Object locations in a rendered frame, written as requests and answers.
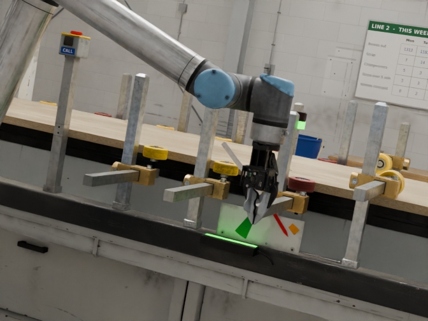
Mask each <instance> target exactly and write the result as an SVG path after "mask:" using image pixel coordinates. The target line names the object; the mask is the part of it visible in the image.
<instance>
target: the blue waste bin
mask: <svg viewBox="0 0 428 321"><path fill-rule="evenodd" d="M320 138H321V137H318V138H315V137H311V136H306V135H302V134H299V136H298V140H297V146H296V153H295V155H296V156H300V157H306V158H309V159H318V158H319V155H320V153H321V151H322V148H323V145H324V141H323V138H321V139H320ZM321 144H322V147H321ZM320 147H321V149H320Z"/></svg>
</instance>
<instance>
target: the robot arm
mask: <svg viewBox="0 0 428 321"><path fill-rule="evenodd" d="M59 5H60V6H62V7H63V8H65V9H66V10H67V11H69V12H71V13H72V14H74V15H75V16H77V17H78V18H80V19H81V20H83V21H84V22H86V23H87V24H88V25H90V26H92V27H93V28H95V29H96V30H98V31H99V32H101V33H102V34H104V35H105V36H107V37H108V38H109V39H111V40H113V41H114V42H116V43H117V44H119V45H120V46H121V47H123V48H124V49H126V50H127V51H129V52H130V53H132V54H133V55H135V56H136V57H138V58H139V59H141V60H142V61H144V62H145V63H147V64H148V65H150V66H151V67H153V68H154V69H156V70H157V71H159V72H160V73H162V74H163V75H165V76H166V77H168V78H169V79H171V80H172V81H174V82H175V83H177V84H178V85H180V86H181V87H183V88H184V89H185V90H186V91H187V92H189V93H190V94H192V95H193V96H195V97H196V98H197V100H198V101H199V102H200V103H201V104H202V105H204V106H206V107H208V108H212V109H220V108H230V109H234V110H241V111H248V112H251V113H253V120H252V126H251V130H250V137H249V138H250V139H253V141H252V146H253V148H252V154H251V159H250V164H247V165H243V167H242V172H241V178H240V182H239V185H243V193H244V195H245V199H246V201H245V202H244V205H243V209H244V210H245V211H246V212H247V215H248V219H249V221H250V223H251V224H253V225H255V224H256V223H258V222H259V221H260V220H261V219H262V218H263V216H264V215H265V214H266V212H267V211H268V209H269V208H270V207H271V205H272V203H273V202H274V200H275V199H276V197H277V194H278V185H279V182H278V181H277V176H278V166H277V163H276V157H275V153H273V152H272V151H273V150H276V151H280V145H283V144H284V143H285V138H286V136H288V135H289V133H288V132H287V127H288V123H289V117H290V110H291V106H292V100H293V97H294V87H295V85H294V82H292V81H291V80H286V79H283V78H279V77H276V76H272V75H267V74H265V73H261V74H260V77H255V76H248V75H242V74H237V73H231V72H227V71H224V70H223V69H221V68H220V67H218V66H217V65H215V64H214V63H212V62H211V61H209V60H208V59H206V58H202V57H201V56H200V55H198V54H196V53H195V52H193V51H192V50H191V49H189V48H187V47H186V46H184V45H183V44H181V43H180V42H178V41H177V40H175V39H174V38H172V37H171V36H169V35H168V34H166V33H165V32H163V31H162V30H160V29H159V28H157V27H156V26H154V25H152V24H151V23H149V22H148V21H146V20H145V19H143V18H142V17H140V16H139V15H137V14H136V13H135V12H133V11H131V10H130V9H129V8H127V7H125V6H124V5H122V4H120V3H119V2H118V1H116V0H12V2H11V4H10V7H9V8H8V11H7V13H6V15H5V17H4V19H3V22H2V24H1V26H0V126H1V123H2V121H3V119H4V117H5V115H6V113H7V111H8V108H9V107H10V104H11V102H12V101H13V98H14V96H15V94H16V92H17V90H18V88H19V86H20V84H21V81H22V79H23V77H24V75H25V73H26V71H27V69H28V67H29V65H30V63H31V61H32V58H33V57H34V54H35V52H36V50H37V48H38V46H39V44H40V42H41V39H42V37H43V35H44V33H45V31H46V29H47V27H48V25H49V23H50V21H51V19H52V17H53V15H54V13H55V10H56V9H57V8H58V7H59ZM243 171H244V175H243ZM246 171H247V175H246V178H245V173H246ZM242 176H243V181H242ZM244 180H245V181H244ZM256 190H259V191H264V193H262V194H260V196H259V193H258V192H257V191H256ZM258 196H259V201H260V204H259V206H258V208H257V214H256V215H255V210H256V204H255V203H256V200H257V199H258Z"/></svg>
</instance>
